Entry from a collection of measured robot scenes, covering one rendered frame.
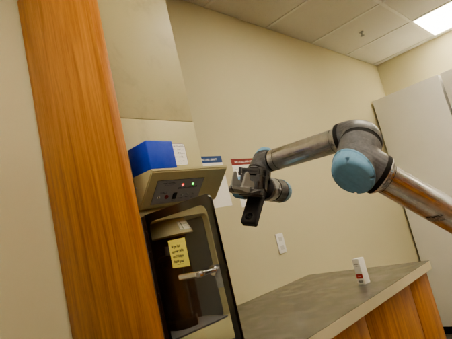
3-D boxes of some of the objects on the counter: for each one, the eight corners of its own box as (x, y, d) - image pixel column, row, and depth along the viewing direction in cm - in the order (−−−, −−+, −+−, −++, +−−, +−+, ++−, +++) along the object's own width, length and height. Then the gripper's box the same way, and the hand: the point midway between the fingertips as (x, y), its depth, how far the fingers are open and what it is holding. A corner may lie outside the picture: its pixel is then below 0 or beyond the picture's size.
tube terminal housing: (121, 367, 132) (81, 142, 144) (195, 333, 156) (155, 142, 168) (167, 372, 115) (116, 117, 127) (241, 333, 139) (193, 122, 151)
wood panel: (78, 374, 137) (17, 1, 158) (86, 370, 139) (25, 3, 161) (163, 387, 104) (71, -86, 126) (173, 382, 106) (81, -82, 128)
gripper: (252, 171, 126) (218, 162, 108) (280, 172, 122) (249, 163, 103) (250, 198, 126) (215, 194, 107) (277, 200, 121) (246, 196, 103)
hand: (233, 190), depth 106 cm, fingers closed
